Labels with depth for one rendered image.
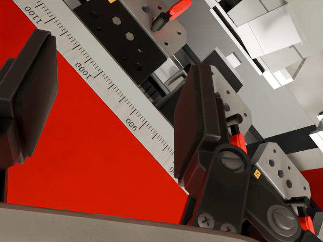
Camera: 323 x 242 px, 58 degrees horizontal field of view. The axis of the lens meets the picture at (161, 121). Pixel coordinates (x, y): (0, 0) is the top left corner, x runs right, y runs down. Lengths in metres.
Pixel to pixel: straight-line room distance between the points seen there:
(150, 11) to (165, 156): 0.26
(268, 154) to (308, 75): 0.34
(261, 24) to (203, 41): 1.40
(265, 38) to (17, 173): 0.56
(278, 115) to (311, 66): 1.33
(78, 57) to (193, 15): 1.65
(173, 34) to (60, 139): 0.28
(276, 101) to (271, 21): 1.45
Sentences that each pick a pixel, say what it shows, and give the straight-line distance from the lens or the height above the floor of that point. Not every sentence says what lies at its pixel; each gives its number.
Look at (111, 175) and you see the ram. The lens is 0.41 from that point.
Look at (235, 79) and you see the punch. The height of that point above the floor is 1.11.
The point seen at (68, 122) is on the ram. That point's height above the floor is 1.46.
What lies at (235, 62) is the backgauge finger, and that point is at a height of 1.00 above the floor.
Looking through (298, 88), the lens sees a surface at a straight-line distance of 0.91.
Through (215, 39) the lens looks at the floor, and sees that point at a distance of 2.04.
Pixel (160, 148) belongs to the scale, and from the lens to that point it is 0.45.
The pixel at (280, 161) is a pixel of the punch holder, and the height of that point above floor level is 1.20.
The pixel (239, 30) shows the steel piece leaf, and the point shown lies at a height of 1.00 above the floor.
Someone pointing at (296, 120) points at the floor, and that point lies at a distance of 2.16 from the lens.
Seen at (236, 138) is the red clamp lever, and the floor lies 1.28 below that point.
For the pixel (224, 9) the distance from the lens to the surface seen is 0.73.
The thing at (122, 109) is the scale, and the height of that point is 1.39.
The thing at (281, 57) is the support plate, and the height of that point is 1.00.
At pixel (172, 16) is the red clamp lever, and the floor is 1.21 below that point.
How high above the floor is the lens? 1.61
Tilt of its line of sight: 34 degrees down
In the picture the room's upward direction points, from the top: 137 degrees counter-clockwise
